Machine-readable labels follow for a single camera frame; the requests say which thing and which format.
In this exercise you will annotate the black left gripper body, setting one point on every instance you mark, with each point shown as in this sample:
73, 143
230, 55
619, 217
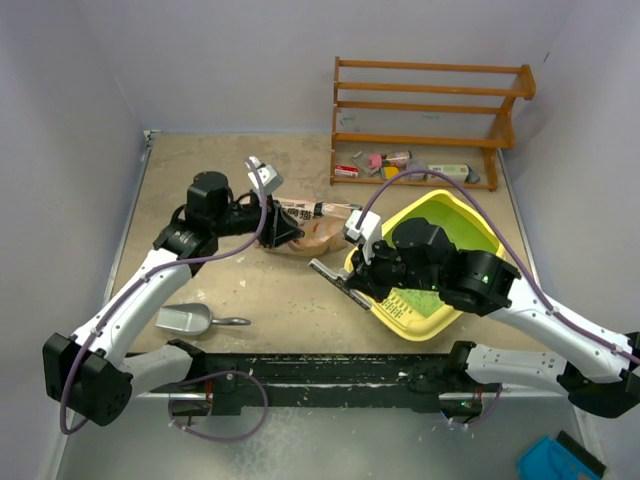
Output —
266, 237

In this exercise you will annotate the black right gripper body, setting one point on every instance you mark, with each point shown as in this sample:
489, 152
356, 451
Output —
385, 271

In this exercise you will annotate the pink cat litter bag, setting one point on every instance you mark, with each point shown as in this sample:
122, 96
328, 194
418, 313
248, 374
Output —
322, 223

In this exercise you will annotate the white bag sealing clip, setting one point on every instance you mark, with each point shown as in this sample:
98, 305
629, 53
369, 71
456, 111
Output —
338, 280

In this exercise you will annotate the silver metal scoop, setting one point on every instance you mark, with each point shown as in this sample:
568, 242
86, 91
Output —
193, 319

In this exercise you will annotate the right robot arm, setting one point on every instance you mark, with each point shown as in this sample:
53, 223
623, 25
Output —
590, 365

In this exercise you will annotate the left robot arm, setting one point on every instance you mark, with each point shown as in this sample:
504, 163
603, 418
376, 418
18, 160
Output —
90, 371

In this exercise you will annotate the green litter pellets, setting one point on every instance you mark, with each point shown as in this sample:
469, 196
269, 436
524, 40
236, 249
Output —
426, 303

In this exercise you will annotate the yellow green litter box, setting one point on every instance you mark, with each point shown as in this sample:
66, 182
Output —
449, 249

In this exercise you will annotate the red white staples box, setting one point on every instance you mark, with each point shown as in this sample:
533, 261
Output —
345, 171

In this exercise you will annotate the pale green box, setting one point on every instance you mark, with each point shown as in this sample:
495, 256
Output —
458, 172

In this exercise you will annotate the yellow grey eraser block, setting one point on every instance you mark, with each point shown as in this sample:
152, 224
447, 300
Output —
388, 172

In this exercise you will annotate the pink patterned bottle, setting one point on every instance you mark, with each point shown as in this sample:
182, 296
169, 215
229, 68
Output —
396, 159

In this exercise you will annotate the orange wooden shelf rack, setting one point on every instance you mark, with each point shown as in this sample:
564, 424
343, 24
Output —
500, 134

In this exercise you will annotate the blue dustpan with brush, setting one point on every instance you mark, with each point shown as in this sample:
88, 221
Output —
559, 458

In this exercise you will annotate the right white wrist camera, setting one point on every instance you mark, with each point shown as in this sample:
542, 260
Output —
363, 229

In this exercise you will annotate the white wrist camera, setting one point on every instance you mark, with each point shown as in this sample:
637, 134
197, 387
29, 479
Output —
363, 229
264, 177

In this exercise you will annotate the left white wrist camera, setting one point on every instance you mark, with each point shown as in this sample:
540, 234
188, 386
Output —
264, 177

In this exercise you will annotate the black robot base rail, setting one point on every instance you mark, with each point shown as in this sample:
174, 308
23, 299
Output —
407, 381

